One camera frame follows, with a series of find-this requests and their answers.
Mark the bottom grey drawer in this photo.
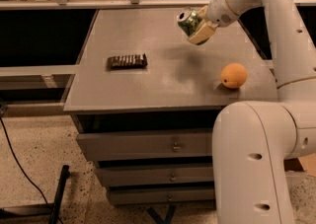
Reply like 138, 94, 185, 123
107, 187, 215, 205

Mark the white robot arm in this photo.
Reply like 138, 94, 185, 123
189, 0, 316, 224

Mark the grey drawer cabinet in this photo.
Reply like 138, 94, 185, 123
64, 9, 277, 192

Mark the grey drawer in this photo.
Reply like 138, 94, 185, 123
96, 164, 213, 187
77, 129, 211, 161
107, 187, 215, 205

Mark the orange fruit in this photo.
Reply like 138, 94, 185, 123
220, 63, 248, 89

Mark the dark chocolate bar wrapper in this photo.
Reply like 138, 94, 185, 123
107, 53, 148, 70

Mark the top grey drawer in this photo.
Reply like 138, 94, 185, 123
77, 129, 211, 161

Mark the cardboard box with snacks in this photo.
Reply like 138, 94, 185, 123
284, 154, 316, 177

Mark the black metal stand leg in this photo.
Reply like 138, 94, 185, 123
48, 165, 70, 224

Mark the black floor cable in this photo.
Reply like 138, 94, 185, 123
0, 115, 63, 224

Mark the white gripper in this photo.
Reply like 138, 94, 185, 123
188, 0, 240, 45

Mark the middle grey drawer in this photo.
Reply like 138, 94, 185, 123
96, 164, 213, 187

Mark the green soda can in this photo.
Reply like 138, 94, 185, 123
177, 8, 201, 37

